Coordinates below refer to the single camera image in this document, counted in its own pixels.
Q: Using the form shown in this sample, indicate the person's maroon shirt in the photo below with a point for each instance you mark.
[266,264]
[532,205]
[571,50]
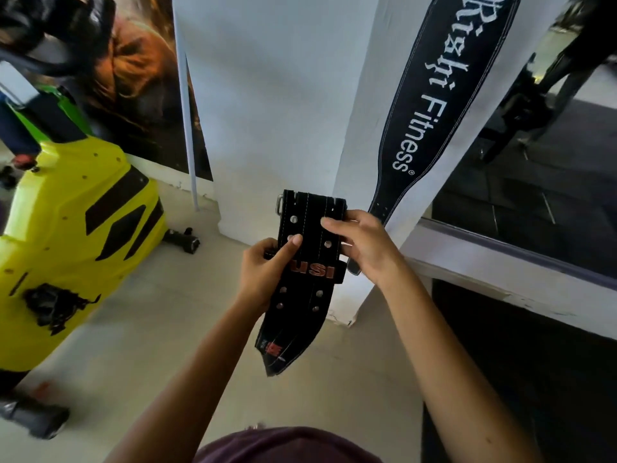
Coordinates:
[289,448]

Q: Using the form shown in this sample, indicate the black rubber floor mat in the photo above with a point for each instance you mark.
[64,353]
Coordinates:
[530,405]

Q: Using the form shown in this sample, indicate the large orange figure poster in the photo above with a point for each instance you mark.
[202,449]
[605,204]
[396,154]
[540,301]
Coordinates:
[144,91]

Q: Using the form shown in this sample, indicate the black white-print fitness belt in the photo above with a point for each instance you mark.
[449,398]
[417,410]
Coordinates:
[434,91]

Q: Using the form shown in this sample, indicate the person's right forearm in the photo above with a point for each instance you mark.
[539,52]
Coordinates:
[448,380]

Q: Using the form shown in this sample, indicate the black USI belt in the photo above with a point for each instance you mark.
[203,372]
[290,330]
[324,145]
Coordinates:
[301,332]

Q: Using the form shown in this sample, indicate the yellow exercise bike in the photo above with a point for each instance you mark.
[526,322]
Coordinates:
[72,236]

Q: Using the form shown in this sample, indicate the thin white pole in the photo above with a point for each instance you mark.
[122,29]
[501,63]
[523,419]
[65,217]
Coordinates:
[188,115]

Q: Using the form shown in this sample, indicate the person's left forearm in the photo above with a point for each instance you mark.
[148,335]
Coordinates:
[193,395]

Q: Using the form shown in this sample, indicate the large wall mirror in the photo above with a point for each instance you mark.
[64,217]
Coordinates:
[554,197]

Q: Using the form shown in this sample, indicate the person's right hand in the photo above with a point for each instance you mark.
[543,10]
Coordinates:
[373,245]

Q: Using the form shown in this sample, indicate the person's left hand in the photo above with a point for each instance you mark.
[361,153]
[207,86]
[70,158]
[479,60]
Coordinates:
[260,279]

